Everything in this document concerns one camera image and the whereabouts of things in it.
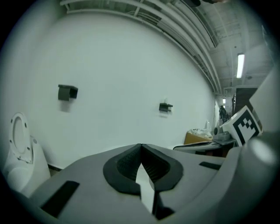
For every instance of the white rounded wall toilet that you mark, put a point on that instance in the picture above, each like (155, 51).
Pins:
(39, 166)

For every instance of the white plastic bag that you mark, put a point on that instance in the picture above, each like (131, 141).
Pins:
(199, 131)

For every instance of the bundle of white ceiling pipes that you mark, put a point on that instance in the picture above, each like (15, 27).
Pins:
(197, 50)

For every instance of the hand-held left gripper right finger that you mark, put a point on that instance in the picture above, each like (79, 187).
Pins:
(188, 172)

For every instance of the printed brown cardboard box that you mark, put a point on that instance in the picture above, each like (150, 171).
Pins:
(194, 138)

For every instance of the short ceiling light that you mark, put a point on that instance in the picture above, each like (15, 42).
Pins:
(240, 65)

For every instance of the black wall-mounted holder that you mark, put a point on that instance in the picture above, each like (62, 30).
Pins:
(165, 107)
(66, 93)

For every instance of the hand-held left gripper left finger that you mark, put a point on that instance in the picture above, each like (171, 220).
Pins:
(87, 175)

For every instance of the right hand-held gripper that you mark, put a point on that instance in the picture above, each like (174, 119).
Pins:
(245, 127)

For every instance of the dark brown panel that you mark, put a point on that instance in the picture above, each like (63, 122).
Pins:
(246, 98)

